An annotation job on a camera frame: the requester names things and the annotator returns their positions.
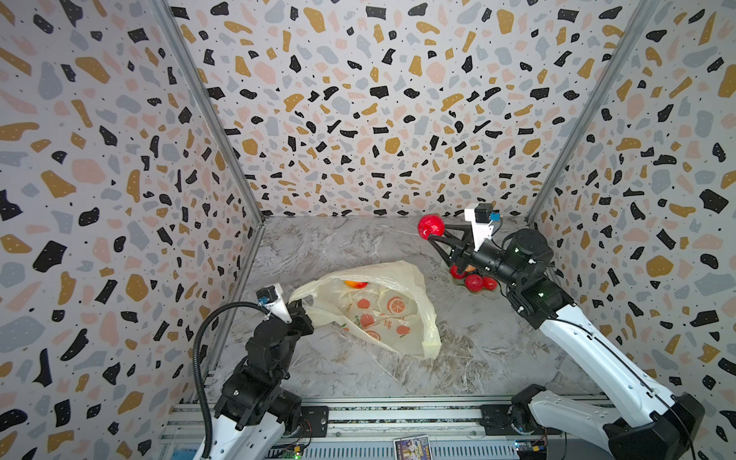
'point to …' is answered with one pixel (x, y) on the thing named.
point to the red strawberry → (356, 285)
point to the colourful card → (416, 448)
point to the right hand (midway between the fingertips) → (439, 233)
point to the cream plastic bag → (392, 311)
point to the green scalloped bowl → (461, 282)
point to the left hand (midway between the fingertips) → (304, 297)
